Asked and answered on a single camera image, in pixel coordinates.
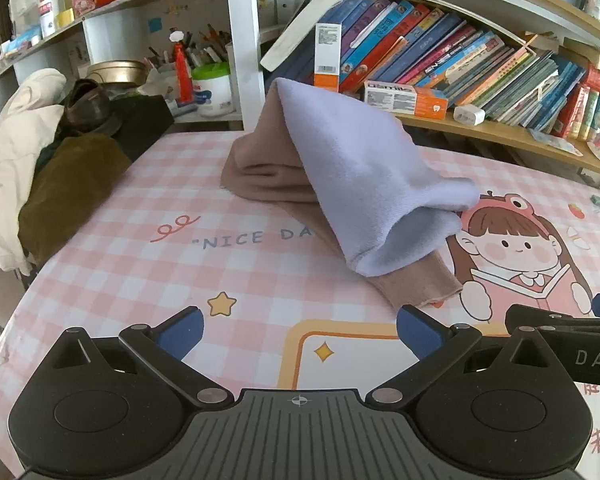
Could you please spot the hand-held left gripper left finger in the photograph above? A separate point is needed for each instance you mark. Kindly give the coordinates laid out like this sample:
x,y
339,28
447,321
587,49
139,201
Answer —
x,y
182,332

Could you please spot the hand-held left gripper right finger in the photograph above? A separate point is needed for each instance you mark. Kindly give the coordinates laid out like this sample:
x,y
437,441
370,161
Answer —
x,y
420,332

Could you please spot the pink and lavender sweater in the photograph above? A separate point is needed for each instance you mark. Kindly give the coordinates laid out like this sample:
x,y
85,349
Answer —
x,y
360,170

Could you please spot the pale blue flat packet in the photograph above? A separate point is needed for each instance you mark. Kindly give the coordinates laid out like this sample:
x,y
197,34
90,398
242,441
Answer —
x,y
555,141

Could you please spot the olive brown cloth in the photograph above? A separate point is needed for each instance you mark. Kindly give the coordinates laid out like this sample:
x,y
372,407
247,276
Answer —
x,y
65,195

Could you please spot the standing red thick dictionary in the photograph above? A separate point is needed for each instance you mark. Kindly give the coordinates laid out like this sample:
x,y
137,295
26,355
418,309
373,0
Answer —
x,y
572,110

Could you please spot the black bag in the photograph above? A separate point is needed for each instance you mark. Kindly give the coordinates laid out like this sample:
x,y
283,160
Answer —
x,y
145,120

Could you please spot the white charger plug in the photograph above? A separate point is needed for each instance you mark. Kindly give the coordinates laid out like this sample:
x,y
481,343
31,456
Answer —
x,y
469,115

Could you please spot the long white orange box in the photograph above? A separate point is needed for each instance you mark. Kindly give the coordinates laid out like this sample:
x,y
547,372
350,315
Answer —
x,y
405,100

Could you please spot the white padded jacket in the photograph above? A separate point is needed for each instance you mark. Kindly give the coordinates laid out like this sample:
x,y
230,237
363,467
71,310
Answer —
x,y
15,160

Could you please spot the dark brown leather bag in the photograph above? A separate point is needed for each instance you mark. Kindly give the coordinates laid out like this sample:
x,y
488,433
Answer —
x,y
92,107

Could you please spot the white jar green lid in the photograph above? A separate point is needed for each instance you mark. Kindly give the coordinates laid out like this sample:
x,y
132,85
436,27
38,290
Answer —
x,y
212,90

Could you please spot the red spray bottle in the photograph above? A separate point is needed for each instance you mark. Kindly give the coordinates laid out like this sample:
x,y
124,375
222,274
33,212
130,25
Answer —
x,y
181,70

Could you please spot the gold round tin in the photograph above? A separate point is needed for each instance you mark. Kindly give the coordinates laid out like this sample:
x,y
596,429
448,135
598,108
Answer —
x,y
115,72

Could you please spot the row of colourful books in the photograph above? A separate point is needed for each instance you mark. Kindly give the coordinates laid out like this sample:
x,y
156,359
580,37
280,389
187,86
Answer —
x,y
430,55

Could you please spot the bunch of pens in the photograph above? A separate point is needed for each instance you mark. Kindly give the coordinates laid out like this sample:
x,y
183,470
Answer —
x,y
205,45

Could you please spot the tall white orange box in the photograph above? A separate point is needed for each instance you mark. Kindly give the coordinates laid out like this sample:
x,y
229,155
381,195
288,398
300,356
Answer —
x,y
327,50

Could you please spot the white and wood bookshelf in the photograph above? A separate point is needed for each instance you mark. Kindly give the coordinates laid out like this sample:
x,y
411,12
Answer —
x,y
242,35

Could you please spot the white bottle with blue cap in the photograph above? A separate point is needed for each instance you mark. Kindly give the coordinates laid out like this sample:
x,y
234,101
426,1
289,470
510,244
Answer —
x,y
49,7

